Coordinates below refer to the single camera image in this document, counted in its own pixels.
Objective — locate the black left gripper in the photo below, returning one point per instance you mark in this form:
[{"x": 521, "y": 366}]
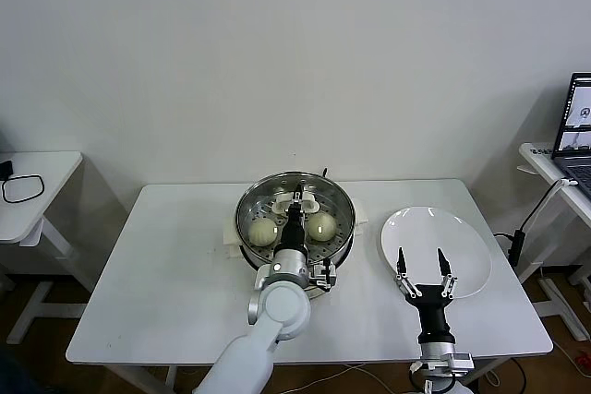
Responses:
[{"x": 293, "y": 232}]

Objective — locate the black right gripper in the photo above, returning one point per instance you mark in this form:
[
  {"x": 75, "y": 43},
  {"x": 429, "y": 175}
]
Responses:
[{"x": 431, "y": 306}]

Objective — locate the round glass pot lid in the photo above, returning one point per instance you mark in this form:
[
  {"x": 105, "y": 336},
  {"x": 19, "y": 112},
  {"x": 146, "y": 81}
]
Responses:
[{"x": 281, "y": 205}]

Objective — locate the white steamed baozi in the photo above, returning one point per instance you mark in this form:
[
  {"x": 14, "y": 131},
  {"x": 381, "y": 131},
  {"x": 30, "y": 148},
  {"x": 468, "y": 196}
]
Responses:
[
  {"x": 263, "y": 232},
  {"x": 322, "y": 226}
]

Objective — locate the perforated steel steamer basket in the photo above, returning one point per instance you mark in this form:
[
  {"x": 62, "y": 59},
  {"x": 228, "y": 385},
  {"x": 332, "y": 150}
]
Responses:
[{"x": 347, "y": 235}]

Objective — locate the white round plate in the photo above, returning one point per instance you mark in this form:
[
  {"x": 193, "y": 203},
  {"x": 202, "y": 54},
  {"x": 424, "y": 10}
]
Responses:
[{"x": 429, "y": 232}]

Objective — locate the white electric cooker pot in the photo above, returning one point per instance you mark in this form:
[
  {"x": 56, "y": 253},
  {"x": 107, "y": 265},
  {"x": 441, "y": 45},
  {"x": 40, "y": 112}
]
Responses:
[{"x": 231, "y": 237}]

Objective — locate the white side desk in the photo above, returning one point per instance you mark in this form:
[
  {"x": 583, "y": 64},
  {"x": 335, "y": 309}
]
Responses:
[
  {"x": 51, "y": 172},
  {"x": 538, "y": 158}
]

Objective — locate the open grey laptop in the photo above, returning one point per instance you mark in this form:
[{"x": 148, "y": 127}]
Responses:
[{"x": 577, "y": 168}]

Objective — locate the small red floor object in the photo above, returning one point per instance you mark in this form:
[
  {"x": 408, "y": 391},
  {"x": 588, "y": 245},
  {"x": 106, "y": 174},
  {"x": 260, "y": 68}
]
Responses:
[{"x": 582, "y": 358}]

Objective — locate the small black adapter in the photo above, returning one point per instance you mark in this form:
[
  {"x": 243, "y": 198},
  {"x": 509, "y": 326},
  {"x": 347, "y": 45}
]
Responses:
[{"x": 5, "y": 169}]

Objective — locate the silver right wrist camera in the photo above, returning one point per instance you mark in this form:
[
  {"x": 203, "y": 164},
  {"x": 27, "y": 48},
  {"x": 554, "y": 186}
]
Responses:
[{"x": 461, "y": 361}]

